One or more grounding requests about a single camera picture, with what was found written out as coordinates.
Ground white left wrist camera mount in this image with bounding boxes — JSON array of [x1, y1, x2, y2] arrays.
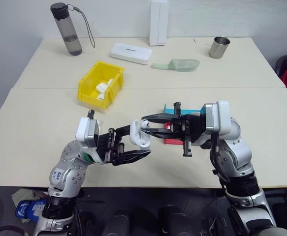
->
[[75, 117, 103, 148]]

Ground flat white rectangular case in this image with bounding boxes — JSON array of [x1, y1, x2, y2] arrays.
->
[[108, 42, 154, 66]]

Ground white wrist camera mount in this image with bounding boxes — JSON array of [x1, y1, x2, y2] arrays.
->
[[200, 100, 231, 135], [75, 117, 103, 148]]

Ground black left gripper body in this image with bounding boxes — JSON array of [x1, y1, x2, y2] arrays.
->
[[96, 127, 126, 165]]

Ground blue and white packet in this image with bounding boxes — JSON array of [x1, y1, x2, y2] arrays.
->
[[15, 199, 47, 220]]

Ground red plastic block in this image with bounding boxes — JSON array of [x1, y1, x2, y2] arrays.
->
[[164, 121, 184, 146]]

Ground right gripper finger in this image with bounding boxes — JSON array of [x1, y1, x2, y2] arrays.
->
[[141, 112, 181, 123], [141, 127, 184, 142]]

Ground pale green cloth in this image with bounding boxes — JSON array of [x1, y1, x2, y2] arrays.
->
[[11, 187, 48, 224]]

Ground dark rounded shape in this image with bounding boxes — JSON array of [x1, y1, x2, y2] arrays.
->
[[100, 208, 131, 236], [157, 205, 191, 236]]

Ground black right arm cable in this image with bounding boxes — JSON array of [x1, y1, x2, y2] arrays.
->
[[210, 132, 231, 190]]

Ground tall white cardboard box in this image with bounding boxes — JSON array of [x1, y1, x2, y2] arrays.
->
[[149, 0, 169, 47]]

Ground teal plastic holder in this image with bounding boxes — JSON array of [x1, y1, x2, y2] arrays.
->
[[163, 103, 206, 117]]

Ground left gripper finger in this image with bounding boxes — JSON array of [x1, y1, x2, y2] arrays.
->
[[111, 149, 152, 167], [113, 123, 134, 139]]

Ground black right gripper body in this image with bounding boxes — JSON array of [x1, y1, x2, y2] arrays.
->
[[170, 101, 206, 158]]

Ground metal cup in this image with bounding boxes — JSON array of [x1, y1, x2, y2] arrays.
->
[[208, 36, 231, 59]]

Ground grey bottle strap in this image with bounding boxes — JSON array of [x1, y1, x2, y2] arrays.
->
[[67, 3, 96, 48]]

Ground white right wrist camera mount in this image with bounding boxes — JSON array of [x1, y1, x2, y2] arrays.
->
[[200, 100, 231, 135]]

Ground green translucent scoop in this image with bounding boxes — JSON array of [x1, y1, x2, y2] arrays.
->
[[151, 58, 200, 73]]

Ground yellow plastic bin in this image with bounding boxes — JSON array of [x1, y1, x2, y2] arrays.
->
[[78, 60, 126, 110]]

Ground grey translucent water bottle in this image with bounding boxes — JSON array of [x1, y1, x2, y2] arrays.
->
[[50, 2, 83, 57]]

